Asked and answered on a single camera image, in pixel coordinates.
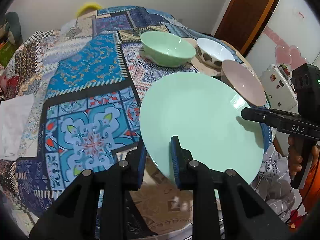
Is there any patchwork patterned blanket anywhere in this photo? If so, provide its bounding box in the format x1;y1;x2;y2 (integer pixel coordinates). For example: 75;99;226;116
1;5;205;237

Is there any white bowl with dark spots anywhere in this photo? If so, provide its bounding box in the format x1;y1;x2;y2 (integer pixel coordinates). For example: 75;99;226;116
196;38;235;68

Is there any mint green plate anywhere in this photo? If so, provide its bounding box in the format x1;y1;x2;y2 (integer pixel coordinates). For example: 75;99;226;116
139;72;264;183

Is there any brown wooden door frame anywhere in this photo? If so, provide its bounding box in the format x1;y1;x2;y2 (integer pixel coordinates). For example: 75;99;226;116
214;0;279;56

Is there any white paper sheet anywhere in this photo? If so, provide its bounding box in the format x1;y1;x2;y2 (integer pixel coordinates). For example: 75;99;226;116
0;94;34;161

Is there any pink bowl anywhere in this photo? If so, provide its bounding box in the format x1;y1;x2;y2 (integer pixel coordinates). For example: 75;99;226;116
221;60;266;107

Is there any white wardrobe with pink hearts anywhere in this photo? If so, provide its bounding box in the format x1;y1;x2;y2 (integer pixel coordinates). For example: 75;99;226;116
246;0;319;77

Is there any person's right hand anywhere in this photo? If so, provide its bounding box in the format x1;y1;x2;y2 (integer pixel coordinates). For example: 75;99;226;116
288;135;319;178

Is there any white suitcase with stickers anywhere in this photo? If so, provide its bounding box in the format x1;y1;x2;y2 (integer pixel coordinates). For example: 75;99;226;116
259;64;298;112

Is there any grey plush toy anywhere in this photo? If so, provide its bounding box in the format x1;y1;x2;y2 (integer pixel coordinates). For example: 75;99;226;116
1;12;22;45

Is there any mint green bowl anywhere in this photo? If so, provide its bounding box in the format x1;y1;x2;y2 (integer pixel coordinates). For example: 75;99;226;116
140;31;196;68

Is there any green box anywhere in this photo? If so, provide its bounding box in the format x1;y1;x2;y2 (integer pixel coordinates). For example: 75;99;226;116
0;40;19;67

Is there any orange right sleeve forearm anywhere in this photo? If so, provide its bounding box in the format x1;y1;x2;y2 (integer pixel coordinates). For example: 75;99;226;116
299;147;319;213

